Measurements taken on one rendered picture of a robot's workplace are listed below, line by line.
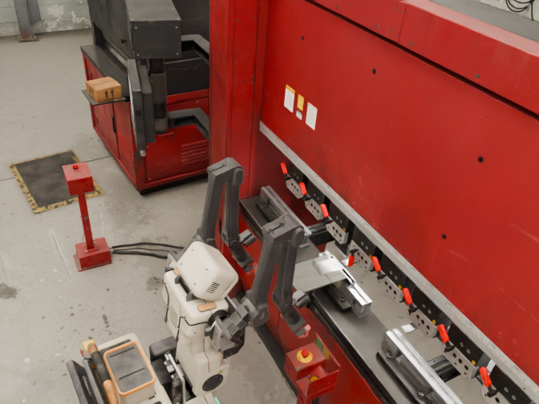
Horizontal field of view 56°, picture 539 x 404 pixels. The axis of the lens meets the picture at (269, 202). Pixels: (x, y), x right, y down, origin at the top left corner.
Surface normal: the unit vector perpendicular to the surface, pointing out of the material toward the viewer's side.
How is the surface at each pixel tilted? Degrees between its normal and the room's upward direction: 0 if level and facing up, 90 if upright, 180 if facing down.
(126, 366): 0
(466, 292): 90
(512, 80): 90
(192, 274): 48
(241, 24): 90
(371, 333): 0
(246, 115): 90
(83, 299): 0
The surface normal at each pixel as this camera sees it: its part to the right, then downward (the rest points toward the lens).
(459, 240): -0.88, 0.22
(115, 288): 0.07, -0.81
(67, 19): 0.53, 0.52
